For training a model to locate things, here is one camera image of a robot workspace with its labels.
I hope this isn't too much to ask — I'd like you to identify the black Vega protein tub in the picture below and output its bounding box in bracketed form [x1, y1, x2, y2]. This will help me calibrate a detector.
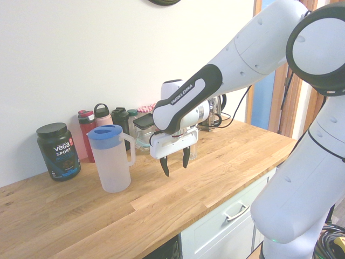
[36, 122, 82, 182]

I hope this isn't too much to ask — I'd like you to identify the clear glass electric kettle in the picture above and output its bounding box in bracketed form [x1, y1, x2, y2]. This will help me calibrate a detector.
[202, 94, 227, 132]

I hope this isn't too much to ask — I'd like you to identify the glass container with teal rim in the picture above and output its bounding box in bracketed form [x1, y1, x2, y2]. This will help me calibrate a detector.
[133, 125, 157, 155]

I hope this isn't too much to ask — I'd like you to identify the black shaker bottle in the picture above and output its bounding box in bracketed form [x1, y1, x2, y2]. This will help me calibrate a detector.
[111, 107, 131, 144]

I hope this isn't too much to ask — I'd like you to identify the clear drinking glass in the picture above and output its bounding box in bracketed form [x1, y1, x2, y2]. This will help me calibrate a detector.
[188, 142, 200, 161]

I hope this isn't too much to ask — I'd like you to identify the black coiled cable bundle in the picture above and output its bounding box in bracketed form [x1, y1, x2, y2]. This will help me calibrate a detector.
[314, 220, 345, 259]

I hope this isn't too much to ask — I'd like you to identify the clear bottle with green lid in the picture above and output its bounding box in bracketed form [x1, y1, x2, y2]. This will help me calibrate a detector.
[127, 108, 140, 135]

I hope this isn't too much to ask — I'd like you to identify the white cabinet drawer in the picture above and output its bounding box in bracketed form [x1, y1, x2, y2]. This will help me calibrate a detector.
[180, 166, 278, 259]

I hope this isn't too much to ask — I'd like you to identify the black round wall clock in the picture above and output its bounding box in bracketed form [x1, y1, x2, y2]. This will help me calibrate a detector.
[147, 0, 182, 6]

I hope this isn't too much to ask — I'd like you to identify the wooden door frame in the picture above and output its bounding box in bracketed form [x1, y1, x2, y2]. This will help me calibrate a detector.
[253, 0, 328, 142]

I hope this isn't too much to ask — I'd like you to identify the red water bottle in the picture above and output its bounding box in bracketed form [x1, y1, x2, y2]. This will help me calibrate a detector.
[78, 109, 97, 163]

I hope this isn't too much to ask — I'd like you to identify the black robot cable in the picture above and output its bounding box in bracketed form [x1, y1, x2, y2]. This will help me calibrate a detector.
[279, 67, 295, 112]

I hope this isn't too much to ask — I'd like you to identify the clear pitcher with blue lid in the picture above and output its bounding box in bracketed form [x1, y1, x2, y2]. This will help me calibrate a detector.
[86, 124, 136, 193]

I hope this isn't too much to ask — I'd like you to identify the pink bottle with black lid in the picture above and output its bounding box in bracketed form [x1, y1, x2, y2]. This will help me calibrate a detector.
[93, 103, 112, 127]

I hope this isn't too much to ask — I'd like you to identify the red checked cloth lid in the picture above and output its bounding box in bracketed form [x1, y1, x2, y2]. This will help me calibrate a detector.
[136, 103, 158, 114]

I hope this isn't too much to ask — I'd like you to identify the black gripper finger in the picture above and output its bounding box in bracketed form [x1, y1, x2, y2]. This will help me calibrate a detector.
[158, 155, 170, 178]
[182, 145, 191, 169]

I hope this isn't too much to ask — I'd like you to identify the yellow box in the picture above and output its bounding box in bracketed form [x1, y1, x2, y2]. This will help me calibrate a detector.
[333, 236, 345, 256]

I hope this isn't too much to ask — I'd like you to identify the silver drawer handle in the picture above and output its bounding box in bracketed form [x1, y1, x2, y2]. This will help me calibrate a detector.
[223, 203, 250, 222]

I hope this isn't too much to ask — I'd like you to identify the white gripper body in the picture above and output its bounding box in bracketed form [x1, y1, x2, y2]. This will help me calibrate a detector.
[149, 128, 199, 160]

